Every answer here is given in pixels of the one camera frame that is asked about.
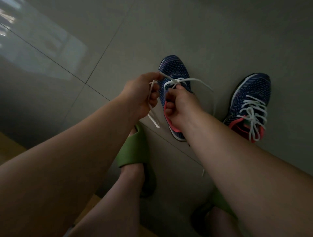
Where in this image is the white shoelace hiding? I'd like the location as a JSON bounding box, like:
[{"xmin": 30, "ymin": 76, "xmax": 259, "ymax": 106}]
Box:
[
  {"xmin": 236, "ymin": 95, "xmax": 268, "ymax": 143},
  {"xmin": 146, "ymin": 71, "xmax": 216, "ymax": 177}
]

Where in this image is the person's leg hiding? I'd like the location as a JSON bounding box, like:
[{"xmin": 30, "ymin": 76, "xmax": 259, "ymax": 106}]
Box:
[
  {"xmin": 68, "ymin": 129, "xmax": 145, "ymax": 237},
  {"xmin": 205, "ymin": 206, "xmax": 243, "ymax": 237}
]

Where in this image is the person's right forearm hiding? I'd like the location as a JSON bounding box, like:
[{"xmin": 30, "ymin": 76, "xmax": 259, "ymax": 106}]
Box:
[{"xmin": 183, "ymin": 112, "xmax": 313, "ymax": 237}]

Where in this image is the person's right leg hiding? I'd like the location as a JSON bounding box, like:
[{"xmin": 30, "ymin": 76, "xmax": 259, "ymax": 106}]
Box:
[{"xmin": 205, "ymin": 206, "xmax": 243, "ymax": 237}]

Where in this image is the green foam slipper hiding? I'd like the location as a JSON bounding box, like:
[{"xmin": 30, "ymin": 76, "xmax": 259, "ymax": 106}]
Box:
[
  {"xmin": 118, "ymin": 122, "xmax": 157, "ymax": 198},
  {"xmin": 190, "ymin": 188, "xmax": 238, "ymax": 236}
]

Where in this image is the person's left forearm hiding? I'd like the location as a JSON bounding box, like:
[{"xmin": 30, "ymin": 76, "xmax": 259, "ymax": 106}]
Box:
[{"xmin": 0, "ymin": 96, "xmax": 140, "ymax": 237}]

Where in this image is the person's left leg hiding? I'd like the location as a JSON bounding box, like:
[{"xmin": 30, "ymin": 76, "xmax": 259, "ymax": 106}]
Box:
[{"xmin": 68, "ymin": 129, "xmax": 145, "ymax": 237}]

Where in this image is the person's left hand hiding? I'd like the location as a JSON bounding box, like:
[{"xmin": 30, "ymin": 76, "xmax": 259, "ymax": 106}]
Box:
[{"xmin": 118, "ymin": 72, "xmax": 164, "ymax": 121}]

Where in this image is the person's right hand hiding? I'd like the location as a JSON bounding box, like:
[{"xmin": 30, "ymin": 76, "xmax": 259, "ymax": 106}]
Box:
[{"xmin": 164, "ymin": 84, "xmax": 205, "ymax": 133}]

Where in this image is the blue knit sneaker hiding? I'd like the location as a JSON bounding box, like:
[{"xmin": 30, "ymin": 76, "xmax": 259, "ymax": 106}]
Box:
[
  {"xmin": 223, "ymin": 73, "xmax": 271, "ymax": 143},
  {"xmin": 157, "ymin": 55, "xmax": 194, "ymax": 142}
]

